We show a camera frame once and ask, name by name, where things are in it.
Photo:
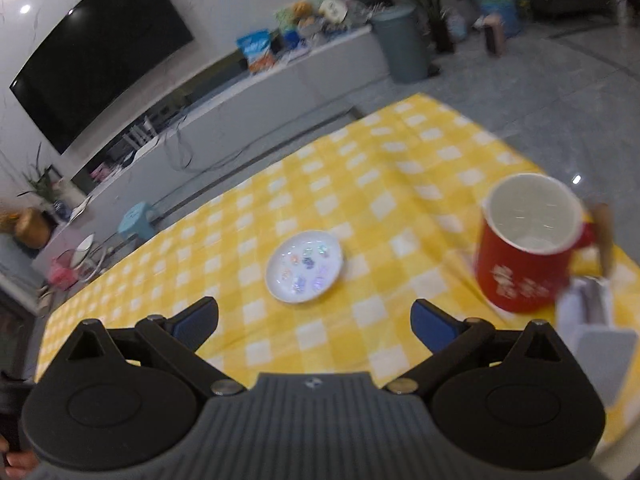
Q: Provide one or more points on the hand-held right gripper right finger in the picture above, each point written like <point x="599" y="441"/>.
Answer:
<point x="432" y="328"/>

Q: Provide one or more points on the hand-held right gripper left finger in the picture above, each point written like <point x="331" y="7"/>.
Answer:
<point x="192" y="326"/>

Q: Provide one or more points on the small white patterned plate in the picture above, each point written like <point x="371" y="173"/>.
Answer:
<point x="290" y="286"/>

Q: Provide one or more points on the person's left hand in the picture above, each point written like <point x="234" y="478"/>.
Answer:
<point x="16" y="462"/>

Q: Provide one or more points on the blue plastic stool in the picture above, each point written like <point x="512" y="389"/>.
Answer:
<point x="137" y="220"/>

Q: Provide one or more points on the pink basket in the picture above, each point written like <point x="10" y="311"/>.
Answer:
<point x="61" y="274"/>

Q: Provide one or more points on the yellow checked tablecloth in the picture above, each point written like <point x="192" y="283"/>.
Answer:
<point x="350" y="185"/>

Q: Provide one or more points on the brown vase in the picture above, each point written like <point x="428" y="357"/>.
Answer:
<point x="32" y="229"/>

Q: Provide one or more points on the white router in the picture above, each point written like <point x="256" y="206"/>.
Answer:
<point x="142" y="147"/>

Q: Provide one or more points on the plant in blue vase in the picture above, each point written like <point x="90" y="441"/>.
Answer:
<point x="47" y="185"/>

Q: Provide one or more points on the white marble television console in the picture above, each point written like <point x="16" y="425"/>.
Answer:
<point x="250" y="105"/>

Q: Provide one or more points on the blue snack bag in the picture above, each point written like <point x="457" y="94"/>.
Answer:
<point x="256" y="52"/>

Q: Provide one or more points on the grey trash bin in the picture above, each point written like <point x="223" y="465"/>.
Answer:
<point x="402" y="45"/>

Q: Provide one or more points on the small pink heater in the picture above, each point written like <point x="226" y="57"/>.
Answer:
<point x="493" y="35"/>

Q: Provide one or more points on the long leaf potted plant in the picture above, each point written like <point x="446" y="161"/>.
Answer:
<point x="440" y="25"/>

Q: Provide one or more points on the brown teddy bear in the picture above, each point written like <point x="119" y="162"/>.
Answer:
<point x="302" y="12"/>

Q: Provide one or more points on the black wall television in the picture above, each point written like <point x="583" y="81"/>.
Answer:
<point x="100" y="55"/>

